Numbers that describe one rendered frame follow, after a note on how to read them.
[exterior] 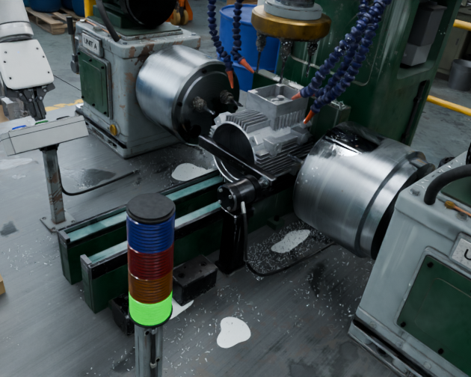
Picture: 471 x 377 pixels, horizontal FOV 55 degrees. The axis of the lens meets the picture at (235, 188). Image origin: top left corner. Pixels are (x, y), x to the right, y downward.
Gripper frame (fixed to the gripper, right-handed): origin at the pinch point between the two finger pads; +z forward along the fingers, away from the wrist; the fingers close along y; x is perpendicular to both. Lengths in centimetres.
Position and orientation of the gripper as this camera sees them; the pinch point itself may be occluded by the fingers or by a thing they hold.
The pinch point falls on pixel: (37, 111)
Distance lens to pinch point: 112.6
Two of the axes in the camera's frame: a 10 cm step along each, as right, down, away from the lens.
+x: -6.4, 0.1, 7.6
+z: 2.4, 9.5, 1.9
